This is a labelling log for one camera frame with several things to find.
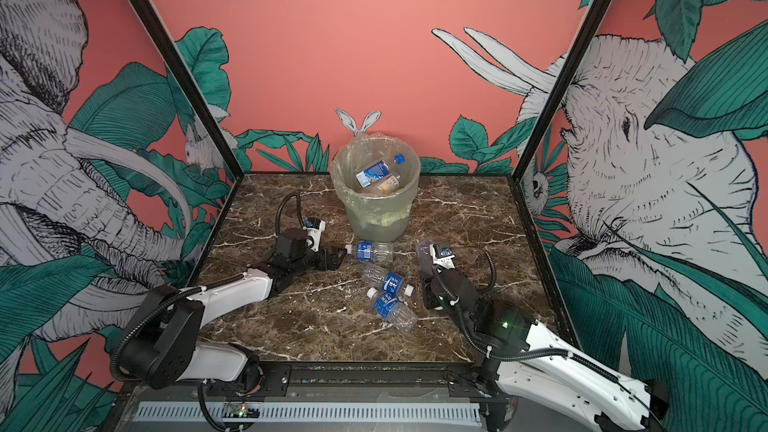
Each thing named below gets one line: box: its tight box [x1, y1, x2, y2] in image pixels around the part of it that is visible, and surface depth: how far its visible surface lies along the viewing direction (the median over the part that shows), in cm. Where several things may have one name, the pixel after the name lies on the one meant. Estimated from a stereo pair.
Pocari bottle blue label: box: [344, 241, 394, 262], surface depth 95 cm
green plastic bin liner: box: [329, 133, 421, 241], surface depth 95 cm
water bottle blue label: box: [362, 263, 414, 298], surface depth 88 cm
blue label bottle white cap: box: [367, 287, 419, 335], surface depth 83 cm
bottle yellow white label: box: [377, 173, 403, 195], surface depth 98 cm
